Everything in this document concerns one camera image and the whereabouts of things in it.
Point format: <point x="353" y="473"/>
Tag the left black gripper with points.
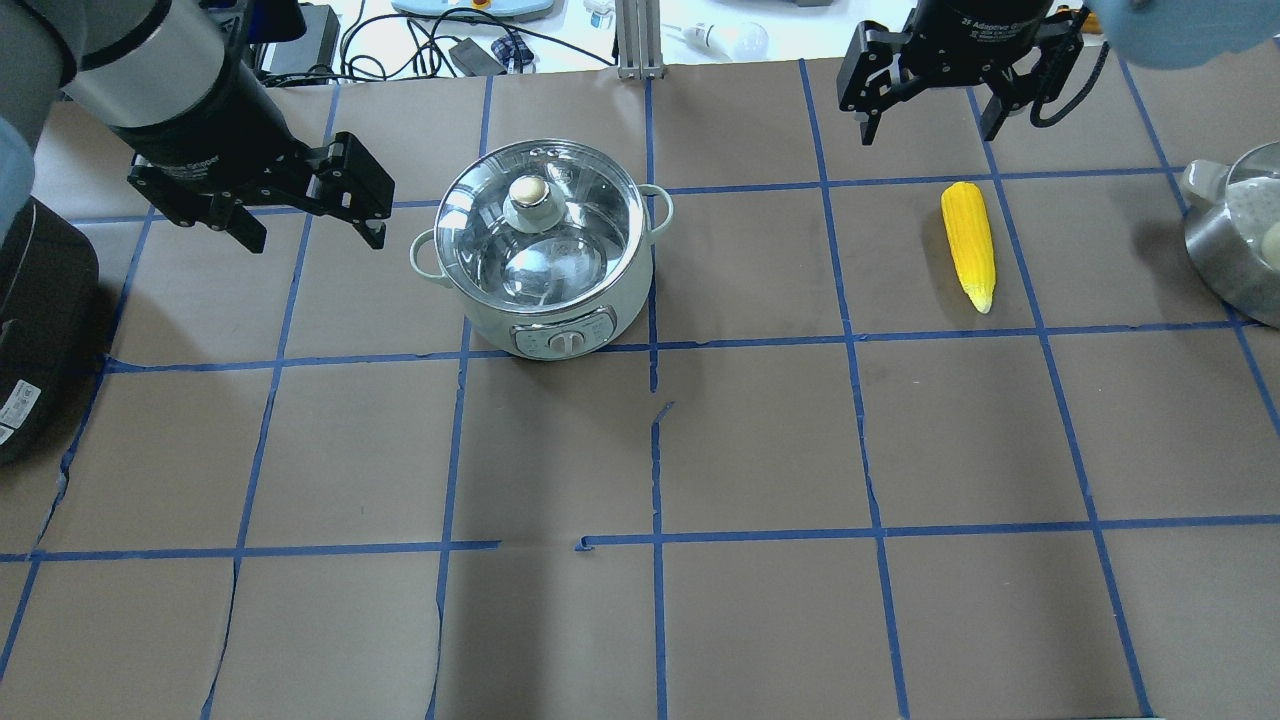
<point x="205" y="133"/>

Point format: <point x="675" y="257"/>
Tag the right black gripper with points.
<point x="975" y="35"/>

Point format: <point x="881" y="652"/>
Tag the glass pot lid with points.
<point x="538" y="227"/>

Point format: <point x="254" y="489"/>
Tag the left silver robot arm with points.
<point x="143" y="60"/>

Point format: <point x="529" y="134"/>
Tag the right robot arm blue joint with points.
<point x="1174" y="35"/>

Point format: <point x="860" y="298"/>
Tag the yellow corn cob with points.
<point x="971" y="244"/>

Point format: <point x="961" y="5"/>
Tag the steel pot at edge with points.
<point x="1231" y="229"/>

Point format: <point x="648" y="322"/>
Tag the white light bulb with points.
<point x="741" y="41"/>

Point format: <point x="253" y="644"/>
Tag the black power adapter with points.
<point x="471" y="60"/>

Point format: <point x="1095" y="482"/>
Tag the black rice cooker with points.
<point x="50" y="275"/>

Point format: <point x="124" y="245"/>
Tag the aluminium frame post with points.
<point x="638" y="39"/>

